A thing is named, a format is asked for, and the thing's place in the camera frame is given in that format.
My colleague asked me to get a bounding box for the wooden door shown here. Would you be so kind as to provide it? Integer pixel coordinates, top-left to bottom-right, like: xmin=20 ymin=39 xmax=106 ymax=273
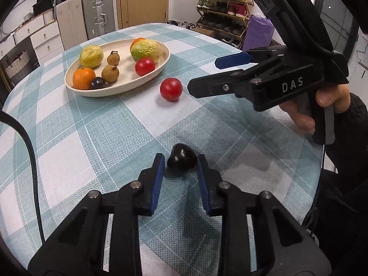
xmin=116 ymin=0 xmax=169 ymax=29

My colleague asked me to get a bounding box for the woven laundry basket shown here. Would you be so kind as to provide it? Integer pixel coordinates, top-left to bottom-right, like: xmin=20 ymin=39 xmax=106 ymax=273
xmin=6 ymin=51 xmax=32 ymax=87

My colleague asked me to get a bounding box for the beige suitcase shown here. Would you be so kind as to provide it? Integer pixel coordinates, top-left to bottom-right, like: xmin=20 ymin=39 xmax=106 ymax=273
xmin=55 ymin=0 xmax=87 ymax=51

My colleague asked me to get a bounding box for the white drawer cabinet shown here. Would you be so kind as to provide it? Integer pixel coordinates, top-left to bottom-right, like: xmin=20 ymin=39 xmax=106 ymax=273
xmin=1 ymin=9 xmax=64 ymax=66

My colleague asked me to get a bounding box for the large yellow-green citrus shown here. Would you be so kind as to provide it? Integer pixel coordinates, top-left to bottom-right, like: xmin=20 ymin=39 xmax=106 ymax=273
xmin=130 ymin=39 xmax=161 ymax=63

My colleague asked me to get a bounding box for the wooden shoe rack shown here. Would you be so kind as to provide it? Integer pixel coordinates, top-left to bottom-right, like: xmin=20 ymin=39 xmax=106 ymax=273
xmin=196 ymin=0 xmax=254 ymax=49

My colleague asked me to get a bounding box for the right hand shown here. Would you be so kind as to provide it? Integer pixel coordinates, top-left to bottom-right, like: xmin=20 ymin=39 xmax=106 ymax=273
xmin=278 ymin=84 xmax=352 ymax=135

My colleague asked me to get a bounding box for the cream round plate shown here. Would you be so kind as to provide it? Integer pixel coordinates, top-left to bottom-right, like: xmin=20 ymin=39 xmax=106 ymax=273
xmin=64 ymin=39 xmax=171 ymax=97

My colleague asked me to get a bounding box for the teal plaid tablecloth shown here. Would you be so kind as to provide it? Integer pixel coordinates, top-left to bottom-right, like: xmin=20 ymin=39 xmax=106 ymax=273
xmin=1 ymin=24 xmax=322 ymax=266

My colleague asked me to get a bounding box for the orange tangerine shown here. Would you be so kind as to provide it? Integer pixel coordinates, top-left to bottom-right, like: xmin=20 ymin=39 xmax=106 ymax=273
xmin=130 ymin=37 xmax=146 ymax=51
xmin=72 ymin=67 xmax=96 ymax=90

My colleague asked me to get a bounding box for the brown longan fruit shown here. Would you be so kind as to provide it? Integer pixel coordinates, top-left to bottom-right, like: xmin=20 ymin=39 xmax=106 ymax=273
xmin=101 ymin=65 xmax=120 ymax=83
xmin=107 ymin=51 xmax=120 ymax=66

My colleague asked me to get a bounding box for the red tomato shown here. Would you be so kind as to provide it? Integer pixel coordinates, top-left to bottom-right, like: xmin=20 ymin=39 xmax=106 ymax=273
xmin=135 ymin=57 xmax=156 ymax=77
xmin=160 ymin=77 xmax=183 ymax=102

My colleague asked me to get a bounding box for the silver suitcase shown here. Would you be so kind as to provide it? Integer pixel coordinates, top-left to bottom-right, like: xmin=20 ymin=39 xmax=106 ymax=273
xmin=82 ymin=0 xmax=115 ymax=39

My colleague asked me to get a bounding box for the smaller yellow-green citrus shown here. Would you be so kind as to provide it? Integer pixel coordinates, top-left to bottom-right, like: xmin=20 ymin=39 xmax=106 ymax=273
xmin=79 ymin=45 xmax=104 ymax=69

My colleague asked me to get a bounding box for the black cable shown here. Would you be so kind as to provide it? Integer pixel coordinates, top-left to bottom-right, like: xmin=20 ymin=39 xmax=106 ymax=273
xmin=0 ymin=110 xmax=46 ymax=245

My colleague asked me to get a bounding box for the dark plum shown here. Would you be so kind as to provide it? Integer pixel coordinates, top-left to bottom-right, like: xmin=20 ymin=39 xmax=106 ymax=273
xmin=89 ymin=77 xmax=107 ymax=90
xmin=167 ymin=143 xmax=197 ymax=172

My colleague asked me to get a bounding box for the purple bag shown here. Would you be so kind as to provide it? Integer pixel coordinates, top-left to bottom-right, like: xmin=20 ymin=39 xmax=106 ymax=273
xmin=242 ymin=14 xmax=274 ymax=52

